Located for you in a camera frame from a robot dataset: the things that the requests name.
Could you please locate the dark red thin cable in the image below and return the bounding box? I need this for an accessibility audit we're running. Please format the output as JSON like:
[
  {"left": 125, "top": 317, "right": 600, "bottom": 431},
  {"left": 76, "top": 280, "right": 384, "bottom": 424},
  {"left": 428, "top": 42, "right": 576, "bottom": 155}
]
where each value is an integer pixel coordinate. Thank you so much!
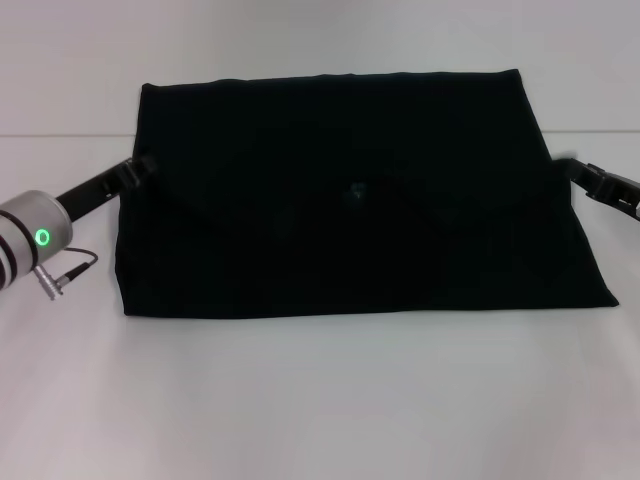
[{"left": 33, "top": 246, "right": 100, "bottom": 303}]

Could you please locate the black t-shirt with FREE print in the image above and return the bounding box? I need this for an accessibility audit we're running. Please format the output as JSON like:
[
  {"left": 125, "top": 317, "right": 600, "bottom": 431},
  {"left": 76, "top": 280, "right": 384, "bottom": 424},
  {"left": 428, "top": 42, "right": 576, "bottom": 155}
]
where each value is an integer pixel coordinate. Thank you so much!
[{"left": 113, "top": 68, "right": 621, "bottom": 319}]

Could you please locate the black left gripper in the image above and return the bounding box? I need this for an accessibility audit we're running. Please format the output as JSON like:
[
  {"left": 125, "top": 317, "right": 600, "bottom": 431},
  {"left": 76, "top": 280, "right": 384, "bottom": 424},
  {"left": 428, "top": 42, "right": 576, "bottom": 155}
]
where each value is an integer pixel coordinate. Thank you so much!
[{"left": 54, "top": 155, "right": 157, "bottom": 222}]

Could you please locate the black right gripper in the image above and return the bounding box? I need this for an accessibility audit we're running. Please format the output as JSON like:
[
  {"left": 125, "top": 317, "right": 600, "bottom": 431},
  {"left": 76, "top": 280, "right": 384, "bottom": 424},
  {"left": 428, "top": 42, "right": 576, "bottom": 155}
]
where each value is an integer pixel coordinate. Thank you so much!
[{"left": 551, "top": 157, "right": 640, "bottom": 222}]

